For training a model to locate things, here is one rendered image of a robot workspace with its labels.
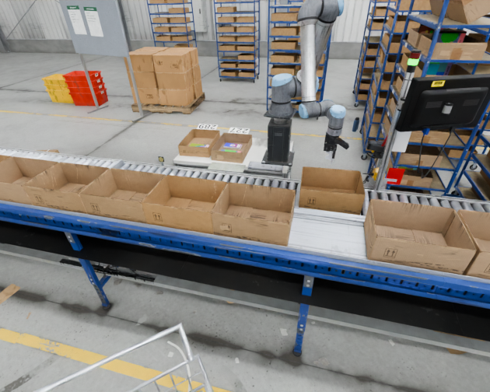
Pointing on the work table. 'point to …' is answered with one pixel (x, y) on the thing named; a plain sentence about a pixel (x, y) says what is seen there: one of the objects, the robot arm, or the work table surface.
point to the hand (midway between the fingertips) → (332, 159)
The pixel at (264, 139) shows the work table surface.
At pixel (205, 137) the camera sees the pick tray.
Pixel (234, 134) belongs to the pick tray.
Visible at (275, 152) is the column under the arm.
